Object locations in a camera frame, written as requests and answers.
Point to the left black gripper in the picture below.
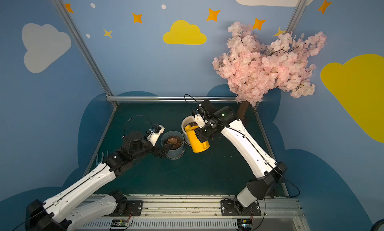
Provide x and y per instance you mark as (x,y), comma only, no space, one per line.
(156,150)

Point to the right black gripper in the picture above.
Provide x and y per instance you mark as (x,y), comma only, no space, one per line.
(202,133)

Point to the grey-blue pot with succulent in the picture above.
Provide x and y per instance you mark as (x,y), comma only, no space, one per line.
(175,138)

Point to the yellow plastic watering can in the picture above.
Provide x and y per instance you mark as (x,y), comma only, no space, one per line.
(196,145)

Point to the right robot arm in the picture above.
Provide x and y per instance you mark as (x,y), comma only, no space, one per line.
(268,173)

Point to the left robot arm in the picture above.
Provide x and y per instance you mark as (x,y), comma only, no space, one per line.
(62,212)

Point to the blue garden hand fork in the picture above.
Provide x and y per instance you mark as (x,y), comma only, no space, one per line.
(99,158)

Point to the pink artificial blossom tree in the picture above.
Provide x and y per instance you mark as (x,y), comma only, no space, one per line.
(252,68)

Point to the left green circuit board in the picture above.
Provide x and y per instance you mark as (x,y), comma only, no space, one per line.
(119,224)

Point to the green circuit board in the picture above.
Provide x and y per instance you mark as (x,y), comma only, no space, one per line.
(244,225)
(119,224)

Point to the right green circuit board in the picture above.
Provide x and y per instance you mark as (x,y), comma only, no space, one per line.
(244,225)

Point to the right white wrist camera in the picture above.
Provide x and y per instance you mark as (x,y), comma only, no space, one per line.
(199,120)

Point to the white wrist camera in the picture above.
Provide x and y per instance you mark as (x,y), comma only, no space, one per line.
(199,120)
(153,134)

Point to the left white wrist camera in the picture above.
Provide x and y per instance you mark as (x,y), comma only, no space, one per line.
(153,134)

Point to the aluminium front rail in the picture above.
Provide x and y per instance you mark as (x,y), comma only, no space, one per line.
(200,213)

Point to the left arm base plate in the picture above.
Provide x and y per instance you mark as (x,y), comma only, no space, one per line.
(132,207)

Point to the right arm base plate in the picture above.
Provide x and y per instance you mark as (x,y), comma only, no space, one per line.
(233,208)

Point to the aluminium frame back rail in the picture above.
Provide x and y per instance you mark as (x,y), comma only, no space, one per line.
(175,99)

